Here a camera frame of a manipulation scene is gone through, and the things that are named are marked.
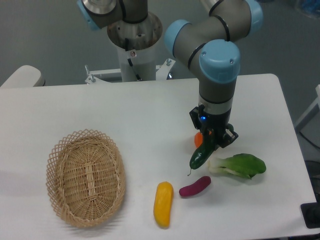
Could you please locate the orange tangerine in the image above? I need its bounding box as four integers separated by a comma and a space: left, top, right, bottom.
194, 132, 203, 148

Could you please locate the yellow squash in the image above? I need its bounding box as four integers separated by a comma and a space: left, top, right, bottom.
153, 181, 174, 229

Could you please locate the woven wicker basket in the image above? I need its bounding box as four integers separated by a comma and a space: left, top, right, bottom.
46, 129, 126, 228

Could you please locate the green bok choy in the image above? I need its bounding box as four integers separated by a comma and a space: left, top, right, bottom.
207, 153, 267, 180

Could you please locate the black device at table edge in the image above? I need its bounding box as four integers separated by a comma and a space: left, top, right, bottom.
300, 202, 320, 229

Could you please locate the green cucumber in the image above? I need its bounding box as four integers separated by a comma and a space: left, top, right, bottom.
189, 130, 216, 171

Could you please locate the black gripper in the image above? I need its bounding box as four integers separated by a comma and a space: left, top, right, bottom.
189, 104, 239, 150

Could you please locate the clear container with blue items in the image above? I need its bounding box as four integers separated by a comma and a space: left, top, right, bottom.
295, 0, 320, 19

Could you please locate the white metal base frame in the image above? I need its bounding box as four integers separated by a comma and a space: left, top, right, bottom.
84, 58, 176, 85

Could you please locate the white chair armrest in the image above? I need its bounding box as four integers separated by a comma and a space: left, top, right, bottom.
0, 65, 46, 89

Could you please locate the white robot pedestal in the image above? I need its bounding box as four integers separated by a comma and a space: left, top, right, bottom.
107, 12, 163, 80

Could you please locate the purple sweet potato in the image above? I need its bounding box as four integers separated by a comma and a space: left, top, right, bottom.
179, 176, 212, 198

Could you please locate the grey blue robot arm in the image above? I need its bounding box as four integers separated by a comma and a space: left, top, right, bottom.
77, 0, 263, 150

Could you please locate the white furniture at right edge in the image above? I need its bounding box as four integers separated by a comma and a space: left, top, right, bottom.
293, 84, 320, 133

